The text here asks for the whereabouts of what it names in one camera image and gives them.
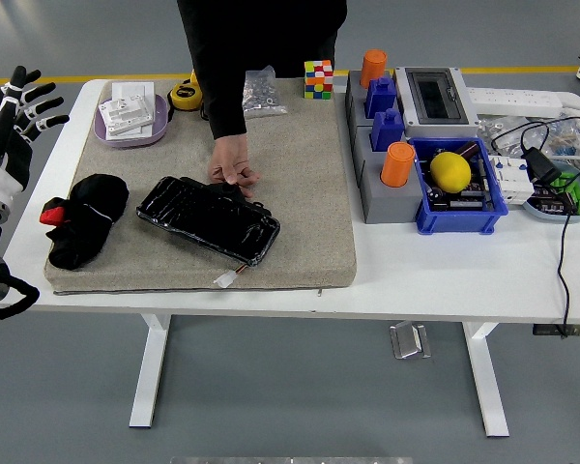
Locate yellow tape measure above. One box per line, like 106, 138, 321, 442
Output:
167, 76, 203, 112

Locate white table leg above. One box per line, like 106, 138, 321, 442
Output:
462, 322, 510, 439
129, 313, 172, 429

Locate black rag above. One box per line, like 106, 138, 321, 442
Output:
39, 173, 131, 271

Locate white switch module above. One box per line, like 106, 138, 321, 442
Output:
99, 94, 155, 136

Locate flat white switch plate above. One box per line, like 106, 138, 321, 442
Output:
110, 80, 156, 142

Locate white wire connector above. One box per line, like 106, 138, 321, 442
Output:
212, 265, 248, 290

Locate yellow lemon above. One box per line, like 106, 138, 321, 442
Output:
429, 151, 473, 192

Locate clear bag of nuts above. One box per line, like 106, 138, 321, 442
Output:
242, 66, 289, 120

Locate white circuit breaker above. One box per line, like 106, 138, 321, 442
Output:
487, 154, 536, 205

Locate grey-brown mat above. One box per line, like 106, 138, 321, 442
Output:
43, 76, 358, 295

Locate person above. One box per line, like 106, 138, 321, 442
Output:
176, 0, 348, 81

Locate person's hand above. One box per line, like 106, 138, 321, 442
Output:
207, 133, 262, 198

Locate dark circuit board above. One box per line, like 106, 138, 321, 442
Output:
425, 181, 495, 213

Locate silver metal bracket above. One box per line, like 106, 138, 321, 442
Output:
390, 321, 432, 361

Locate black cord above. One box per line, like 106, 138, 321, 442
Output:
490, 120, 576, 339

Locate blue block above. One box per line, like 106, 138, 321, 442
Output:
370, 108, 407, 154
364, 75, 398, 120

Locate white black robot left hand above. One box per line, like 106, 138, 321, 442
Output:
0, 65, 72, 200

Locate grey block holder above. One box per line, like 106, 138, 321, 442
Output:
344, 70, 407, 141
353, 126, 425, 225

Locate colourful puzzle cube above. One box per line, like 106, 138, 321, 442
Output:
303, 59, 334, 102

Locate glossy black panel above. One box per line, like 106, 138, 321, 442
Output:
135, 175, 281, 269

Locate orange cylinder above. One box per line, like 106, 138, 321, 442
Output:
360, 48, 389, 90
379, 141, 417, 188

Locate grey electrical distribution box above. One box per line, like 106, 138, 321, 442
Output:
394, 66, 480, 140

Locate blue plastic bin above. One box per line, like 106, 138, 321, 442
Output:
408, 136, 509, 236

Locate clear bags of parts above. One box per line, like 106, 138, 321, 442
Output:
478, 114, 580, 161

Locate purple tray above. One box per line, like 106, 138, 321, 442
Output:
93, 94, 170, 149

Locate green connector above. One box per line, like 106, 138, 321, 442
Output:
548, 171, 580, 214

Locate black power adapter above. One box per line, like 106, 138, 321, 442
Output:
520, 147, 563, 185

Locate white power strip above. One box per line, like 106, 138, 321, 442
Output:
466, 86, 565, 119

